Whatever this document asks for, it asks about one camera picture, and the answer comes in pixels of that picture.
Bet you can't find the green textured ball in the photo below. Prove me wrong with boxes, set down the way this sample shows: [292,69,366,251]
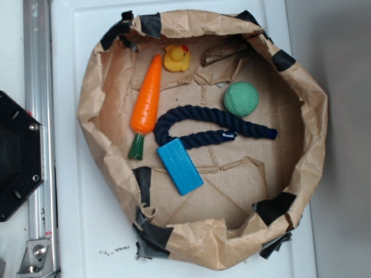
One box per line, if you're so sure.
[223,82,259,118]

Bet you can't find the orange plastic toy carrot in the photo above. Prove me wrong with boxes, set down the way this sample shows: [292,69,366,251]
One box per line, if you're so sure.
[128,54,162,160]

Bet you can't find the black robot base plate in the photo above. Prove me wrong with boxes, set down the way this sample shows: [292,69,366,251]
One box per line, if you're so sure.
[0,91,43,222]

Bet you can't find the dark blue rope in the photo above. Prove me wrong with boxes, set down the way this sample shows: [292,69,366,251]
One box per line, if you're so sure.
[153,104,278,151]

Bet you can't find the aluminium extrusion rail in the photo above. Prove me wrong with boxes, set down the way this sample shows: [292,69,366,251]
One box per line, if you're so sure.
[23,1,60,277]

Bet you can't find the brown paper bag bin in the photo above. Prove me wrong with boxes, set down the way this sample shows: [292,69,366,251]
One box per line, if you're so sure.
[77,10,328,270]

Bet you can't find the metal corner bracket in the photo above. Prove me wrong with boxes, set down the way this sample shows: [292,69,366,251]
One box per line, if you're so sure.
[16,239,55,277]

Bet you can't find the yellow rubber duck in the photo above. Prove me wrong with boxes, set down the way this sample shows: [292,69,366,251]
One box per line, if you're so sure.
[163,45,191,72]

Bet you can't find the blue rectangular block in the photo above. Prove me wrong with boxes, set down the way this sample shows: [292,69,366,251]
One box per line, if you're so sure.
[157,138,203,196]

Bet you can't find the white plastic tray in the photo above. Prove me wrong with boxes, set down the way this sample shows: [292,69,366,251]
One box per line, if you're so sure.
[51,1,317,277]

